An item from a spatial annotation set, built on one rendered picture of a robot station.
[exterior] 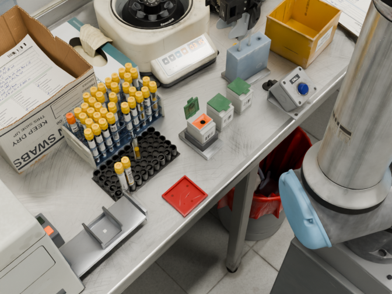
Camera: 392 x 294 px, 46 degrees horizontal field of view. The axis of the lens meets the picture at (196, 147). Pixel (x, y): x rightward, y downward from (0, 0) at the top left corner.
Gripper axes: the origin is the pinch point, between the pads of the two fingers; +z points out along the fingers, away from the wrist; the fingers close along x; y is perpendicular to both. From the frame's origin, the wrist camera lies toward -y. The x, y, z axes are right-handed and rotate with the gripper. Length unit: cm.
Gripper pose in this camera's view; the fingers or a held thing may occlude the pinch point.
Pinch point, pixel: (240, 32)
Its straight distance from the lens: 104.1
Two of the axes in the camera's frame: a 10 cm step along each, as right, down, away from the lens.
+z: 0.1, 5.5, 8.3
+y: -7.9, 5.1, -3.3
